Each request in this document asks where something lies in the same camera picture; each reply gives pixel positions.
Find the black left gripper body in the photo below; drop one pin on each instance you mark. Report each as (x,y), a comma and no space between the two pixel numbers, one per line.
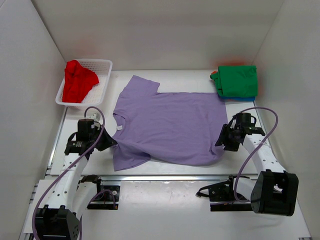
(95,133)

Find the purple t-shirt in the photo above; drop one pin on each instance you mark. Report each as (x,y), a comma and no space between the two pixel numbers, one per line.
(174,127)

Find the white plastic basket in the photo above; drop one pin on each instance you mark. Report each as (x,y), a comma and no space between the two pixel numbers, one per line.
(102,68)

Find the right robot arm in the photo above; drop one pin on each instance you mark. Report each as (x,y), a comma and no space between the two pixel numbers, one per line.
(275,190)

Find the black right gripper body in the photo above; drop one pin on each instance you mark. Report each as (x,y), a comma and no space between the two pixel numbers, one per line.
(229,141)

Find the blue folded t-shirt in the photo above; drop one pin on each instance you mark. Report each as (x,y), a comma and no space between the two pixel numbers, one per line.
(237,99)

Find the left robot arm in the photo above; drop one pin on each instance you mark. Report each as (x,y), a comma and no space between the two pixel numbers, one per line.
(58,213)

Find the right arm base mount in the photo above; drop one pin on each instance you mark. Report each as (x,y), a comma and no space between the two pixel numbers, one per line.
(221,197)

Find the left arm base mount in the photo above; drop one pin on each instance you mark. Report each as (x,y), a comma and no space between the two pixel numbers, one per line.
(109,199)

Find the green folded t-shirt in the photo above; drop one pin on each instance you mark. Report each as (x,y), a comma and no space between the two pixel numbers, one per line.
(236,81)

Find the red t-shirt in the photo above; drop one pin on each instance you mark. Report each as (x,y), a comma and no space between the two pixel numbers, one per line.
(78,81)

